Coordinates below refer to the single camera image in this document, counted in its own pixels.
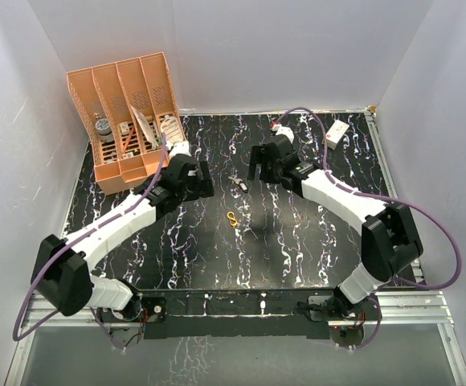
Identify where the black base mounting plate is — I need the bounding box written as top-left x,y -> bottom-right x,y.
96,287 -> 382,342

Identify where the orange carabiner keyring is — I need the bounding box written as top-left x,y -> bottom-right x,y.
227,211 -> 239,227

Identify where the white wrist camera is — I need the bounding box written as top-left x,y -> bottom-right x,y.
169,141 -> 190,158
271,123 -> 294,143

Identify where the grey round tin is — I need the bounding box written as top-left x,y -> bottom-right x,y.
95,114 -> 113,143

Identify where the key with black tag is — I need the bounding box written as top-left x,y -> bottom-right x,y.
229,176 -> 249,194

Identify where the white label packet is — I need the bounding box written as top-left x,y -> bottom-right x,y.
160,114 -> 186,145

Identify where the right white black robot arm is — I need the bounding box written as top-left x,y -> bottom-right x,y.
247,134 -> 423,319

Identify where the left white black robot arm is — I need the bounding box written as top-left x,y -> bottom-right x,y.
31,154 -> 214,321

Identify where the white red small box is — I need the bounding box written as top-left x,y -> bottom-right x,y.
325,120 -> 350,150

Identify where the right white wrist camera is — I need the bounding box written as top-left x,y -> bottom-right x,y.
271,123 -> 294,143

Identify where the orange pencil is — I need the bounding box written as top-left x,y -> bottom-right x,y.
121,128 -> 137,154

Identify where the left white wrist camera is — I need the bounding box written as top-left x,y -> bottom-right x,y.
169,141 -> 190,158

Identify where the white packaged card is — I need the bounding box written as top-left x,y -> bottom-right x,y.
131,105 -> 158,150

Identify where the orange plastic file organizer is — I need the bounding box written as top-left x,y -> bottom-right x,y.
67,52 -> 180,195

